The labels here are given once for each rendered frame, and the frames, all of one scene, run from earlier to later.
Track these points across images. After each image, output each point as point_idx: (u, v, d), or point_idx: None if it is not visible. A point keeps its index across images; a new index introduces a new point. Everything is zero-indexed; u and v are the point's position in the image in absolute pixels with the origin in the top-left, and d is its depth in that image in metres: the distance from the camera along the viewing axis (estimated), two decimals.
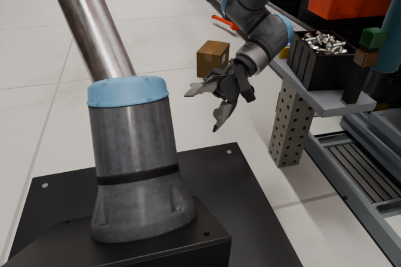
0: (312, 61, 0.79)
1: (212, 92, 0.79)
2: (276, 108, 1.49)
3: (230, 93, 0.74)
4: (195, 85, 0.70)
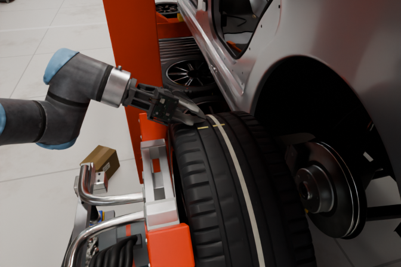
0: None
1: (172, 114, 0.65)
2: None
3: None
4: (197, 106, 0.71)
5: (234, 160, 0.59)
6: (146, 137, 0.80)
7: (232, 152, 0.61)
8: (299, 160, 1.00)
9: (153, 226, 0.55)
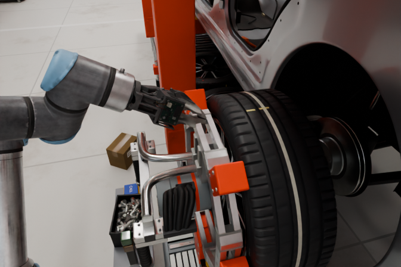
0: (111, 232, 1.17)
1: (176, 117, 0.64)
2: None
3: None
4: (199, 106, 0.70)
5: (280, 142, 0.73)
6: None
7: (278, 135, 0.74)
8: None
9: (211, 167, 0.73)
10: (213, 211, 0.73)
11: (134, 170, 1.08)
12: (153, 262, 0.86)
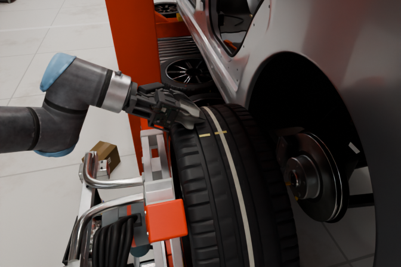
0: (65, 260, 1.06)
1: (172, 120, 0.65)
2: None
3: None
4: (198, 108, 0.70)
5: (234, 178, 0.61)
6: (145, 127, 0.87)
7: (233, 168, 0.62)
8: (289, 150, 1.07)
9: (151, 202, 0.61)
10: None
11: None
12: None
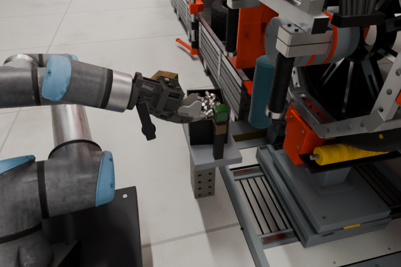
0: None
1: None
2: None
3: (163, 114, 0.67)
4: None
5: None
6: None
7: None
8: None
9: None
10: None
11: (227, 31, 0.85)
12: (284, 108, 0.63)
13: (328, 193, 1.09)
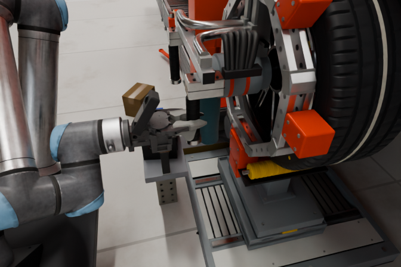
0: None
1: None
2: None
3: (160, 117, 0.71)
4: (194, 129, 0.70)
5: None
6: None
7: None
8: None
9: None
10: (280, 52, 0.64)
11: (169, 64, 0.98)
12: (201, 136, 0.76)
13: (271, 201, 1.22)
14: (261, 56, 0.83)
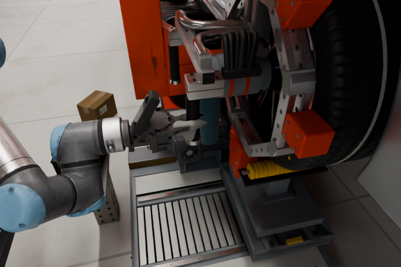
0: None
1: None
2: None
3: (160, 117, 0.71)
4: (194, 129, 0.70)
5: None
6: None
7: None
8: None
9: None
10: (280, 52, 0.64)
11: (169, 64, 0.98)
12: (201, 136, 0.76)
13: (271, 201, 1.22)
14: (261, 56, 0.83)
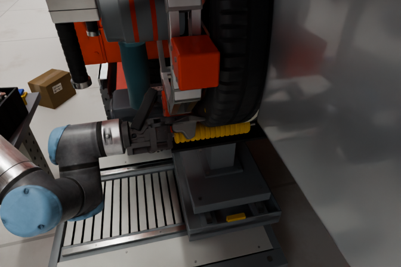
0: None
1: None
2: None
3: None
4: (194, 120, 0.70)
5: None
6: None
7: None
8: None
9: None
10: None
11: None
12: (90, 79, 0.64)
13: (214, 175, 1.09)
14: None
